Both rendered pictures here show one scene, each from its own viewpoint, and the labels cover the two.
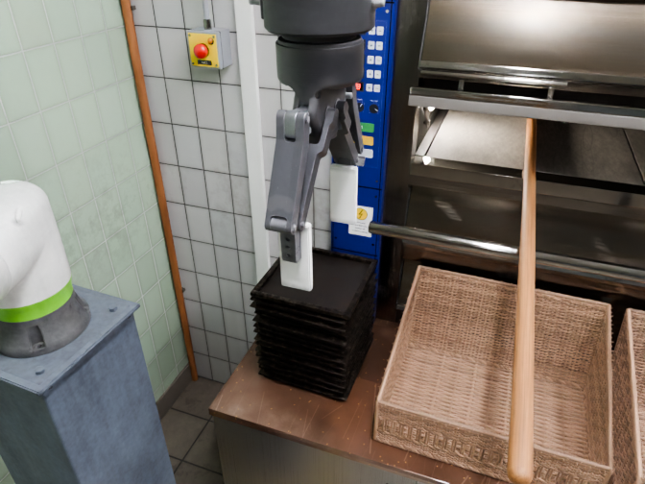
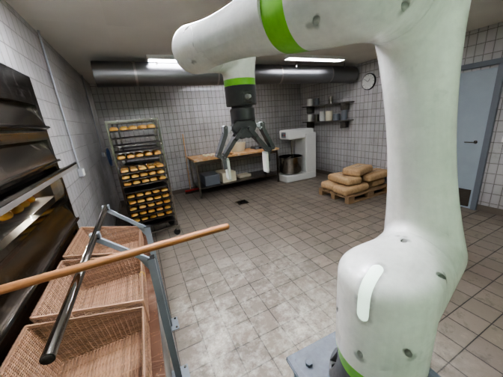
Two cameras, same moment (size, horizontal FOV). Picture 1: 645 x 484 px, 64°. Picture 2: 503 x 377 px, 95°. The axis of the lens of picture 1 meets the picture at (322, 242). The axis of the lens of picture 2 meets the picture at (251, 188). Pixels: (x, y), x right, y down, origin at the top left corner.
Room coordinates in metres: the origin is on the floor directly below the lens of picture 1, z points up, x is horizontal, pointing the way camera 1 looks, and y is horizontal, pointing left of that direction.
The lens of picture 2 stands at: (0.97, 0.53, 1.65)
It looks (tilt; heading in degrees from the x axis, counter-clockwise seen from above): 17 degrees down; 225
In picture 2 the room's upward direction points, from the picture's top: 5 degrees counter-clockwise
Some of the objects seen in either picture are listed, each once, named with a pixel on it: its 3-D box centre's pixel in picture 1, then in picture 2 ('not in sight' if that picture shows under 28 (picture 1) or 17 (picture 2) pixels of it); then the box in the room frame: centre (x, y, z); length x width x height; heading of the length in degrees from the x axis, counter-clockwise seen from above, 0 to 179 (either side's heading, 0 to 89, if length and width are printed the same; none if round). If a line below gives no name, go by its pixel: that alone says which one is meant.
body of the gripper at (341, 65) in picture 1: (320, 89); (243, 123); (0.46, 0.00, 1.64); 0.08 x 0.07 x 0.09; 159
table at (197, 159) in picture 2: not in sight; (235, 169); (-2.87, -3.87, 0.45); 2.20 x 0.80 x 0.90; 160
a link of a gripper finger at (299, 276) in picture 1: (296, 255); (265, 161); (0.39, 0.02, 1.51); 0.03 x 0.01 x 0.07; 69
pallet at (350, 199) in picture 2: not in sight; (354, 189); (-3.76, -1.20, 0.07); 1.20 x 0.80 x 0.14; 160
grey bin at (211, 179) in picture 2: not in sight; (209, 178); (-2.22, -4.11, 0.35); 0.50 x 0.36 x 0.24; 70
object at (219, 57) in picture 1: (209, 47); not in sight; (1.54, 0.32, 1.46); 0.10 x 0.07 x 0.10; 70
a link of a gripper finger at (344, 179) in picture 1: (344, 194); (227, 168); (0.52, -0.02, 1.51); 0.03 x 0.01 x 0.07; 69
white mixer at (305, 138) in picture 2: not in sight; (295, 154); (-4.23, -2.94, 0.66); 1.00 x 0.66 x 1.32; 160
